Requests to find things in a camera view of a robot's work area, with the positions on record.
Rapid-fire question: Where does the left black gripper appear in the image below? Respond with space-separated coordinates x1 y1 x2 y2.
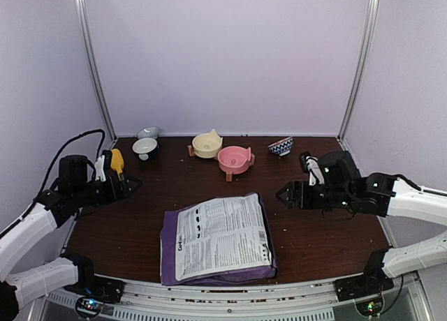
73 172 142 207

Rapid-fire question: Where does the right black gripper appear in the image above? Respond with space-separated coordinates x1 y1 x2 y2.
276 182 353 211

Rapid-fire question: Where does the yellow plastic scoop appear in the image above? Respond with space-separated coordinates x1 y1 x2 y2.
110 149 124 181

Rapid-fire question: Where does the purple pet food bag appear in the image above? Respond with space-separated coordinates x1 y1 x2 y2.
160 193 277 286

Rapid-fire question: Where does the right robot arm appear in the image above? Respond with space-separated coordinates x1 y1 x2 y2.
276 151 446 300

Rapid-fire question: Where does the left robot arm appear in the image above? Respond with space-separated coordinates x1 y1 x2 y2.
1 149 142 320

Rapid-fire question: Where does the pink cat-ear pet bowl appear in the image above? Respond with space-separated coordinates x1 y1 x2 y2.
217 146 255 174

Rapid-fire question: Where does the cream cat-ear pet bowl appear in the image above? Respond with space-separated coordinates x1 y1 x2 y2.
191 129 223 158

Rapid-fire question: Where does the navy white-dotted bowl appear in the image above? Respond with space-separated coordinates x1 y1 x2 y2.
132 137 159 161

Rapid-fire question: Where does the blue zigzag patterned bowl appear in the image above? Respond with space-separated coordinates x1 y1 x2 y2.
268 136 294 156

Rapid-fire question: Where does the light blue striped bowl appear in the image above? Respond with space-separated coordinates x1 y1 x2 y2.
136 126 160 140

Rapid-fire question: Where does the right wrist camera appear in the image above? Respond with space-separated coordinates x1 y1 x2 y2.
298 151 324 186

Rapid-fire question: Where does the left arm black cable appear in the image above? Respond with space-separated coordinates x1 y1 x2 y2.
33 128 107 210

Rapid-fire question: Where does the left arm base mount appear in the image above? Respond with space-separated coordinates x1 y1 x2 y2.
61 253 124 304

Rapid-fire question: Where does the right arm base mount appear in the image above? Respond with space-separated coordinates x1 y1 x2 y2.
334 248 394 301

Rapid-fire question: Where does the right aluminium frame post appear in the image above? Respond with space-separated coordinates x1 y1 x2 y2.
337 0 380 143

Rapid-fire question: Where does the aluminium frame post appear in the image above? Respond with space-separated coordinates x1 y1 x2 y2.
337 0 380 143
74 0 117 142

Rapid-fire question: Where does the left aluminium frame post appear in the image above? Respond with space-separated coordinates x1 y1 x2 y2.
74 0 117 142

